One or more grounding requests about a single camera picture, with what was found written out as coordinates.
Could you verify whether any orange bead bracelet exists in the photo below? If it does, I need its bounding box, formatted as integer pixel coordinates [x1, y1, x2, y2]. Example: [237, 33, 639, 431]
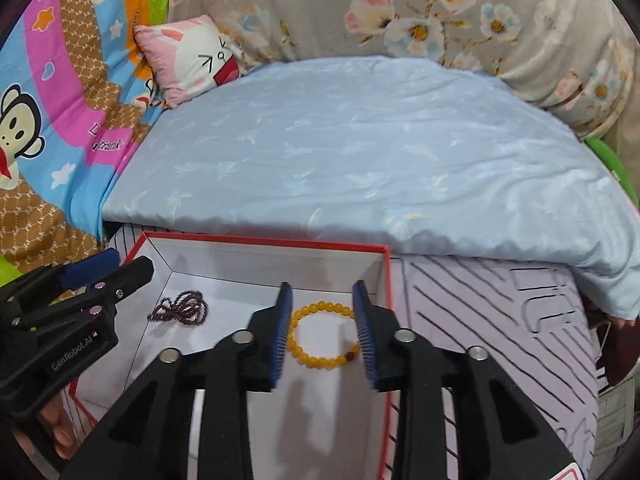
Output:
[285, 300, 362, 371]

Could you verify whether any person's left hand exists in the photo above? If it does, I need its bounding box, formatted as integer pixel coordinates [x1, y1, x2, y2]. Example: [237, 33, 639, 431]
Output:
[40, 393, 78, 460]

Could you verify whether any grey floral duvet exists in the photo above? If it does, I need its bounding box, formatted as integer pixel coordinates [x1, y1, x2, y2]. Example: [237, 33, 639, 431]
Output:
[168, 0, 639, 136]

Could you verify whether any green plastic object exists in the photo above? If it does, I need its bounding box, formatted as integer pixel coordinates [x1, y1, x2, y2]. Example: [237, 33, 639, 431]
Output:
[585, 138, 639, 208]

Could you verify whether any pink rabbit pillow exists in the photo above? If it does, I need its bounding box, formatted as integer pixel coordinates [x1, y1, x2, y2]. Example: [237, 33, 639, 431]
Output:
[134, 14, 241, 108]

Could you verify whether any red cardboard box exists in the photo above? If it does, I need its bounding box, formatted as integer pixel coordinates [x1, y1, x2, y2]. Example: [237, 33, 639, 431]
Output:
[64, 233, 390, 479]

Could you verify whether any purple bead bracelet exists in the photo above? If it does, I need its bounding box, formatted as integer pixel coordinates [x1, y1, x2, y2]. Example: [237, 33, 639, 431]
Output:
[147, 289, 210, 328]

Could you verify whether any light blue quilt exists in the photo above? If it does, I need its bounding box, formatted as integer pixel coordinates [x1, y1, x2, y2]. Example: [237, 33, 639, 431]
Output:
[102, 58, 639, 320]

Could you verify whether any colourful monkey cartoon blanket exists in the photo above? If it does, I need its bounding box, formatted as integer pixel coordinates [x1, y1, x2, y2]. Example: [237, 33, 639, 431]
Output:
[1, 0, 168, 272]

